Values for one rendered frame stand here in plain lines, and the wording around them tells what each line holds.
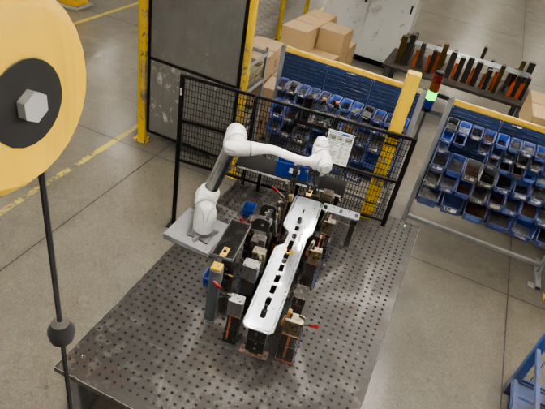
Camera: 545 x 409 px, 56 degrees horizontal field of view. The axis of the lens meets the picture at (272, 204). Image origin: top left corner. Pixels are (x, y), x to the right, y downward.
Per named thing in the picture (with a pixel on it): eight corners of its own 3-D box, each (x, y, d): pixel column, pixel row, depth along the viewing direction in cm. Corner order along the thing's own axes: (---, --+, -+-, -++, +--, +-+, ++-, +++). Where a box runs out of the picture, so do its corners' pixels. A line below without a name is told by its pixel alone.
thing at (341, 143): (346, 168, 411) (357, 135, 392) (319, 161, 413) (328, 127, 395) (347, 167, 412) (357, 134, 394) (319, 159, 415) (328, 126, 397)
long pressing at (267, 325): (276, 337, 284) (277, 336, 283) (238, 325, 287) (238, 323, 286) (323, 203, 394) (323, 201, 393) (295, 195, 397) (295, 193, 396)
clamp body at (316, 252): (312, 291, 357) (323, 256, 337) (296, 286, 359) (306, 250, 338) (315, 282, 365) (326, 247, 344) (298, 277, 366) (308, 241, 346)
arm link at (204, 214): (191, 234, 369) (195, 211, 356) (192, 217, 383) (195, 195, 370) (214, 235, 372) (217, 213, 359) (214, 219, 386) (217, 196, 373)
